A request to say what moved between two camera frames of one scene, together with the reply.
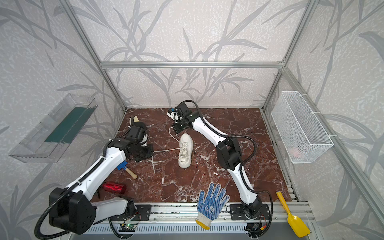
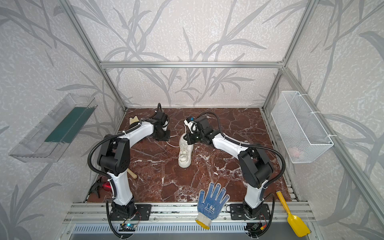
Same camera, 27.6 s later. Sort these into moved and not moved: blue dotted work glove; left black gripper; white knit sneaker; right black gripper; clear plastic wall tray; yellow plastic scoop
Moved: right black gripper; left black gripper
Not moved: clear plastic wall tray; white knit sneaker; blue dotted work glove; yellow plastic scoop
